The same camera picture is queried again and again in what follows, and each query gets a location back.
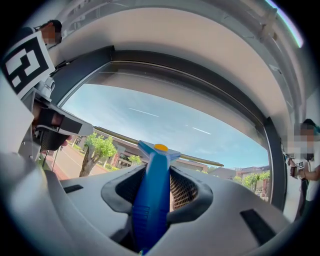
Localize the row of small street trees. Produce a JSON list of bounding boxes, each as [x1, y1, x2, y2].
[[128, 154, 143, 166]]

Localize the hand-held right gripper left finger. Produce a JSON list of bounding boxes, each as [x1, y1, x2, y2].
[[58, 164, 147, 251]]

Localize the black window frame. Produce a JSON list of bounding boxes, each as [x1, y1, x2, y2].
[[49, 44, 288, 213]]

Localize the black street lamp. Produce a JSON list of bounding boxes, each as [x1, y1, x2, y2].
[[51, 146, 65, 172]]

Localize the pruned roadside tree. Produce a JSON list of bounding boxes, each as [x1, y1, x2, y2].
[[233, 171, 271, 194]]

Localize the large window glass pane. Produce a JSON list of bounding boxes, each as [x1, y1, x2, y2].
[[41, 61, 272, 203]]

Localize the blue squeegee with brass blade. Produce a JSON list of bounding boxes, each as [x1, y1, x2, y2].
[[93, 126, 225, 256]]

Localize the leaning roadside tree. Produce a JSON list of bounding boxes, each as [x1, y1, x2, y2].
[[79, 132, 118, 178]]

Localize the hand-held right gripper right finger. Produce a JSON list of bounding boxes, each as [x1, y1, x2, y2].
[[159, 165, 292, 255]]

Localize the small grey gabled building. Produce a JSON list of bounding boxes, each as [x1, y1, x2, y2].
[[208, 164, 271, 181]]

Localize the long dark grey building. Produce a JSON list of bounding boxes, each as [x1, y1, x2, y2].
[[72, 126, 209, 173]]

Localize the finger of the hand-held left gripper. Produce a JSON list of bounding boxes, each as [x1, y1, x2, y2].
[[33, 99, 95, 137], [33, 126, 74, 152]]

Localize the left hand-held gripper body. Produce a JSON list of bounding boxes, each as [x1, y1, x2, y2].
[[1, 31, 56, 161]]

